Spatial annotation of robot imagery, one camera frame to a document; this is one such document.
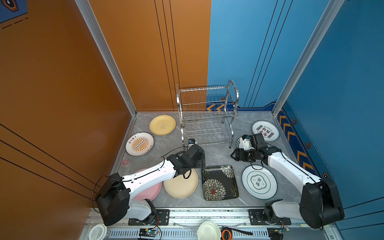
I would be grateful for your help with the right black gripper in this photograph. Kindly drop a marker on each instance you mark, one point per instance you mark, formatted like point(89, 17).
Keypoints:
point(237, 154)

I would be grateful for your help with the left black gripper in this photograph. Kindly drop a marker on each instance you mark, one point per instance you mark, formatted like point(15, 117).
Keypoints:
point(201, 162)

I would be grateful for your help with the cream round plate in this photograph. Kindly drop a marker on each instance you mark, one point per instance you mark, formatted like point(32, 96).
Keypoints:
point(180, 187)

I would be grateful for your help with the black square floral plate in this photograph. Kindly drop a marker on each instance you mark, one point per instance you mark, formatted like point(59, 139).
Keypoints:
point(219, 183)

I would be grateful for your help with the white plate green cloud outline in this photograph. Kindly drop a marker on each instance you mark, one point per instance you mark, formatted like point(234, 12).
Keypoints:
point(259, 182)

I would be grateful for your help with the chrome two-tier dish rack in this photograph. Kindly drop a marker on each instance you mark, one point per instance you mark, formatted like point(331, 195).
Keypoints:
point(207, 113)

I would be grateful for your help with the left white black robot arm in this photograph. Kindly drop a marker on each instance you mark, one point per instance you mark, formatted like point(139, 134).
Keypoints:
point(115, 200)

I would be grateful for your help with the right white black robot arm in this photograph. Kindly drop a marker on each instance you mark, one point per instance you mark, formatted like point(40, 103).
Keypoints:
point(320, 203)

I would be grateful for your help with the white plate green red rim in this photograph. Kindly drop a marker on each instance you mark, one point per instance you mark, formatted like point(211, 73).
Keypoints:
point(239, 143)

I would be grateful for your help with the white plate red characters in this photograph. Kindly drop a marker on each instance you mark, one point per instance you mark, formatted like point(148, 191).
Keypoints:
point(269, 131)

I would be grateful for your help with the yellow round plate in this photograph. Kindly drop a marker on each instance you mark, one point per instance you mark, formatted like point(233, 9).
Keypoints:
point(162, 125)

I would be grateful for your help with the white plate orange sunburst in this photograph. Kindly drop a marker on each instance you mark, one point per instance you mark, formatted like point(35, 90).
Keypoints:
point(139, 144)

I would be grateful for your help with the pink round plate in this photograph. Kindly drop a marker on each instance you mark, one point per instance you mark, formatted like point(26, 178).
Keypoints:
point(151, 192)

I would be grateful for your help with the orange black tape measure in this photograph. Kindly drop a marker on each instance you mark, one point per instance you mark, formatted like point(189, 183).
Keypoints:
point(227, 233)

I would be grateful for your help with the green circuit board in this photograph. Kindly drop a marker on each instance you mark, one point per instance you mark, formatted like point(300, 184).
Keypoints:
point(148, 234)

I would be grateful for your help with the white round lid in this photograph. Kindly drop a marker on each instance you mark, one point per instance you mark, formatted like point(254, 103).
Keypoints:
point(98, 232)

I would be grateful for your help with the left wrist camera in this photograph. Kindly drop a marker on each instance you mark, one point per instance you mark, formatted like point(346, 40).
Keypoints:
point(191, 142)

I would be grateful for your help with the aluminium mounting rail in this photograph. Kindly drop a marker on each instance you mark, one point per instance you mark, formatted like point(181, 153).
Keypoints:
point(192, 217)

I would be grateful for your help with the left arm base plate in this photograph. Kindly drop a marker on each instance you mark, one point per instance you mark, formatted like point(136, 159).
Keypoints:
point(159, 218)

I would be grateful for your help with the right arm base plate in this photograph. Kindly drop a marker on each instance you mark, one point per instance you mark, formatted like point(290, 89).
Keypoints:
point(255, 216)

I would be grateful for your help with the white bowl on rail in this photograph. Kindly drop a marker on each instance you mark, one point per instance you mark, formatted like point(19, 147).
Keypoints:
point(209, 231)

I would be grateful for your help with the small board with wires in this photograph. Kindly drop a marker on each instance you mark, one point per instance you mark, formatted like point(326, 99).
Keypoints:
point(277, 233)

